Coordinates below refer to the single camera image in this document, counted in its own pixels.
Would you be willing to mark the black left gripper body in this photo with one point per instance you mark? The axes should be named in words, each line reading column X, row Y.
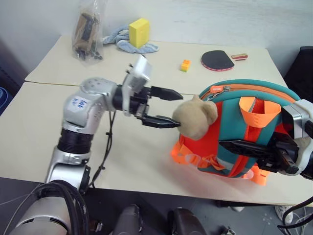
column 140, row 105

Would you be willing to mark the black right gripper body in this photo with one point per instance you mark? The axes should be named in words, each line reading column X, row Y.
column 281, row 159

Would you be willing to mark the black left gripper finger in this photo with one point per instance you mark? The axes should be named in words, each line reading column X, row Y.
column 166, row 94
column 161, row 121

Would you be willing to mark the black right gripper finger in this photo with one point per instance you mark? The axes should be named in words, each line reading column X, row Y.
column 247, row 147

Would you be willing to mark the orange and teal backpack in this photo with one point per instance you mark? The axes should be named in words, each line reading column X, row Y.
column 232, row 117

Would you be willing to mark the beige plush toy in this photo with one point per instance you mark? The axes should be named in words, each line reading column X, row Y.
column 195, row 117

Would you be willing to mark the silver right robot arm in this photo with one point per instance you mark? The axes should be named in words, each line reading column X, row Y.
column 308, row 166

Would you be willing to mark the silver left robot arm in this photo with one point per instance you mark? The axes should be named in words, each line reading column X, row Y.
column 78, row 107

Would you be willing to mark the yellow box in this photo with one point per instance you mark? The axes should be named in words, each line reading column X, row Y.
column 138, row 33

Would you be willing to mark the yellow orange toy brick stack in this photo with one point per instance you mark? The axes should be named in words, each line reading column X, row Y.
column 185, row 65

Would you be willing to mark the light blue towel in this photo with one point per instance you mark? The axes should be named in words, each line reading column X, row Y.
column 144, row 47

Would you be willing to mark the white shoe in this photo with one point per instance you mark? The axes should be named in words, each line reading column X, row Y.
column 283, row 213

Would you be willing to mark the black table tennis paddle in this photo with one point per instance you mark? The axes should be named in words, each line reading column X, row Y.
column 216, row 60

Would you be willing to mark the clear plastic bag with parts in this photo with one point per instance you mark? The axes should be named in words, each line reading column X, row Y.
column 86, row 36

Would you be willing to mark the dark rounded black shape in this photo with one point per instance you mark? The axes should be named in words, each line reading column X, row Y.
column 185, row 222

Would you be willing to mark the dark rounded grey shape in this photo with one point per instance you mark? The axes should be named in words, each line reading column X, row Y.
column 130, row 220

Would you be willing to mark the blue container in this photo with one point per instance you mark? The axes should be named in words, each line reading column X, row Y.
column 5, row 100

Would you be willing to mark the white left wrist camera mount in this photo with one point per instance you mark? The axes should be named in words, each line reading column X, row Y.
column 139, row 73

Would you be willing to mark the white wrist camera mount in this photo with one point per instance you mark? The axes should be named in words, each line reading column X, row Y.
column 299, row 122
column 139, row 73

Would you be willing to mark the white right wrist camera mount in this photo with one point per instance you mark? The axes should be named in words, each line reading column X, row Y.
column 299, row 122

